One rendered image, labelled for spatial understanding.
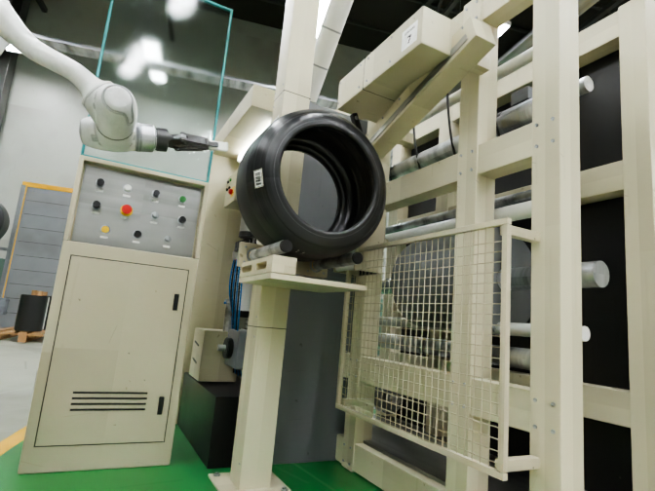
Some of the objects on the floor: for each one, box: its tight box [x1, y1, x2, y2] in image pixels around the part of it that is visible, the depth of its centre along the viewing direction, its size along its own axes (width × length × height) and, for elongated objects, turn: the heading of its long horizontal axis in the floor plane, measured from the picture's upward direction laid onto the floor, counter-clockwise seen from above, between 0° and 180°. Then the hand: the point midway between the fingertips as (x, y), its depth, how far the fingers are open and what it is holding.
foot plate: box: [208, 472, 291, 491], centre depth 175 cm, size 27×27×2 cm
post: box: [230, 0, 320, 490], centre depth 196 cm, size 13×13×250 cm
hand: (217, 146), depth 152 cm, fingers closed
